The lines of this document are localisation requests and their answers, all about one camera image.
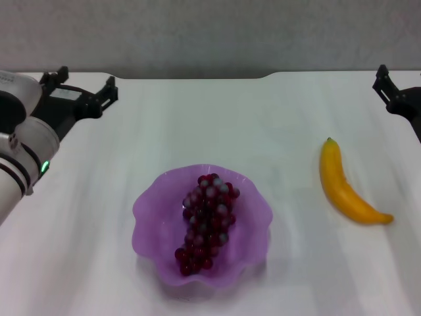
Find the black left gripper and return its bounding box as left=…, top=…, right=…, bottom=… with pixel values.
left=31, top=65, right=119, bottom=143

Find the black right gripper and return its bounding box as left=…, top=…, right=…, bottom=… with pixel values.
left=372, top=64, right=421, bottom=144

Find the yellow banana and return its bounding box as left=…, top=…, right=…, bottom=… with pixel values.
left=318, top=136, right=395, bottom=226

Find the dark red grape bunch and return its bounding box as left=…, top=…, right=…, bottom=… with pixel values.
left=174, top=172, right=239, bottom=277

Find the purple wavy-rimmed plastic plate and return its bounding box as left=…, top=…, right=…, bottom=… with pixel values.
left=132, top=163, right=274, bottom=291

